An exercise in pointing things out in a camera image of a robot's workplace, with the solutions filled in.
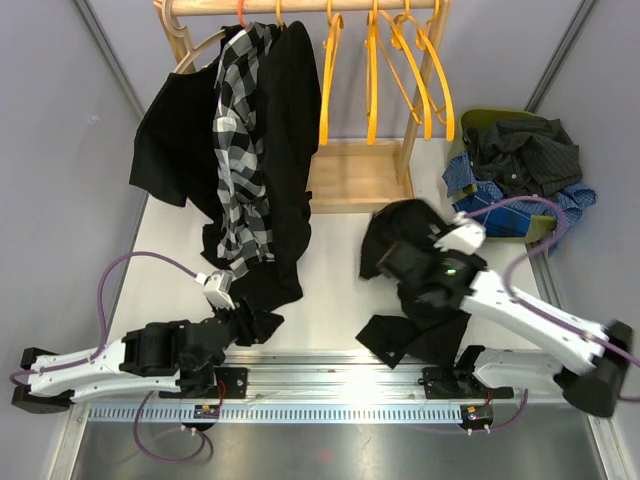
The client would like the black t-shirt on rack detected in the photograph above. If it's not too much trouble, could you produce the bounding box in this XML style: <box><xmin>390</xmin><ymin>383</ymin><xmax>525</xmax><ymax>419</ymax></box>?
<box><xmin>129</xmin><ymin>24</ymin><xmax>236</xmax><ymax>226</ymax></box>

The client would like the dark striped shirt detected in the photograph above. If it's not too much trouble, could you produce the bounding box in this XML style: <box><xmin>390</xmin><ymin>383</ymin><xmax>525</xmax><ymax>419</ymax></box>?
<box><xmin>464</xmin><ymin>116</ymin><xmax>583</xmax><ymax>198</ymax></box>

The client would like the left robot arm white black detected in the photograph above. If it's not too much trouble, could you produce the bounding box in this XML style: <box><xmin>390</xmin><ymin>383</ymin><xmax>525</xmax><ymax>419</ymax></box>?
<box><xmin>11</xmin><ymin>300</ymin><xmax>284</xmax><ymax>414</ymax></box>

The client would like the black mounting plate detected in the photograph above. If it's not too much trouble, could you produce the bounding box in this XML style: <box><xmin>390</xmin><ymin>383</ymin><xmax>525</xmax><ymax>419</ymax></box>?
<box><xmin>159</xmin><ymin>366</ymin><xmax>248</xmax><ymax>400</ymax></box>
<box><xmin>419</xmin><ymin>366</ymin><xmax>515</xmax><ymax>400</ymax></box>

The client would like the wooden clothes rack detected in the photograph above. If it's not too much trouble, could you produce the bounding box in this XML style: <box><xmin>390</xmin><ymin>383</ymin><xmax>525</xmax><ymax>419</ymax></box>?
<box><xmin>154</xmin><ymin>1</ymin><xmax>432</xmax><ymax>214</ymax></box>

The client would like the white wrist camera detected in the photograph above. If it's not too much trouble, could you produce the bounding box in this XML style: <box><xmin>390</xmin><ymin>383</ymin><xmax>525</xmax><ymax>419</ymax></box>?
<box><xmin>195</xmin><ymin>270</ymin><xmax>236</xmax><ymax>311</ymax></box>
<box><xmin>434</xmin><ymin>211</ymin><xmax>486</xmax><ymax>255</ymax></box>

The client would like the orange hanger empty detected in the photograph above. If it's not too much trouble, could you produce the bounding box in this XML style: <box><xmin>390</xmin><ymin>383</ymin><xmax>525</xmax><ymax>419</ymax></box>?
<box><xmin>365</xmin><ymin>1</ymin><xmax>426</xmax><ymax>146</ymax></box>
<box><xmin>391</xmin><ymin>1</ymin><xmax>456</xmax><ymax>142</ymax></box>

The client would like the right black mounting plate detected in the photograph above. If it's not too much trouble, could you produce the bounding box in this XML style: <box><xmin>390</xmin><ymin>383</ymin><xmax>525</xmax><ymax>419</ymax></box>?
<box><xmin>419</xmin><ymin>366</ymin><xmax>515</xmax><ymax>400</ymax></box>

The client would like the green laundry basket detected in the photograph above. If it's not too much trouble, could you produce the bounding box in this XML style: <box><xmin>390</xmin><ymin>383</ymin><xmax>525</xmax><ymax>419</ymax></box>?
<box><xmin>442</xmin><ymin>108</ymin><xmax>555</xmax><ymax>244</ymax></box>

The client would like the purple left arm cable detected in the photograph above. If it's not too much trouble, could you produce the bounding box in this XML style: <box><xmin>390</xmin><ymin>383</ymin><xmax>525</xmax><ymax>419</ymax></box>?
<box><xmin>9</xmin><ymin>250</ymin><xmax>201</xmax><ymax>386</ymax></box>

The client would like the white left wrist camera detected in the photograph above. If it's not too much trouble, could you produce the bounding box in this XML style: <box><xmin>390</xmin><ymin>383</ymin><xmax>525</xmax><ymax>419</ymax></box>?
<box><xmin>195</xmin><ymin>270</ymin><xmax>236</xmax><ymax>311</ymax></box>

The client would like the white slotted cable duct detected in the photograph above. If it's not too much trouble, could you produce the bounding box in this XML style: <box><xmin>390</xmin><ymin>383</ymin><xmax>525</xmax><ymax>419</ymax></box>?
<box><xmin>89</xmin><ymin>403</ymin><xmax>462</xmax><ymax>425</ymax></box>

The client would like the aluminium rail base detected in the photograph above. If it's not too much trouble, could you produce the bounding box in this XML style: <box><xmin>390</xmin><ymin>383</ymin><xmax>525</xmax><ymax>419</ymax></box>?
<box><xmin>73</xmin><ymin>345</ymin><xmax>586</xmax><ymax>402</ymax></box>

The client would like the black white checkered shirt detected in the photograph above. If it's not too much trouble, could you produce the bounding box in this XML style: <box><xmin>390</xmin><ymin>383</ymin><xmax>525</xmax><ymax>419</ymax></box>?
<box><xmin>212</xmin><ymin>23</ymin><xmax>276</xmax><ymax>278</ymax></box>

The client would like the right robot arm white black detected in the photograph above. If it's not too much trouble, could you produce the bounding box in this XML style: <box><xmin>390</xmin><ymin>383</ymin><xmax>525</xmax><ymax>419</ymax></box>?
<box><xmin>378</xmin><ymin>233</ymin><xmax>634</xmax><ymax>418</ymax></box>

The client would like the blue checked shirt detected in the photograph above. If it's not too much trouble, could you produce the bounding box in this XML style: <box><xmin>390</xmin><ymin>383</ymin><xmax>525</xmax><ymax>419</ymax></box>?
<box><xmin>442</xmin><ymin>151</ymin><xmax>597</xmax><ymax>243</ymax></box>

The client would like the red orange hanger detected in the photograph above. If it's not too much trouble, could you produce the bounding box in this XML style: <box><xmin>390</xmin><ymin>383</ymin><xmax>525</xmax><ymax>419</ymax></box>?
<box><xmin>237</xmin><ymin>0</ymin><xmax>248</xmax><ymax>28</ymax></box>

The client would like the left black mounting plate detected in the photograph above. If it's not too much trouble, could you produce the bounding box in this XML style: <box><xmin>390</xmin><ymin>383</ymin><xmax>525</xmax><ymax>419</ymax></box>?
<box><xmin>159</xmin><ymin>366</ymin><xmax>248</xmax><ymax>400</ymax></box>

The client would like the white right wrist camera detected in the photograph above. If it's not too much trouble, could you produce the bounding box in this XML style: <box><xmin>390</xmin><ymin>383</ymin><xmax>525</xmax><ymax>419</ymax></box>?
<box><xmin>434</xmin><ymin>211</ymin><xmax>486</xmax><ymax>255</ymax></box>

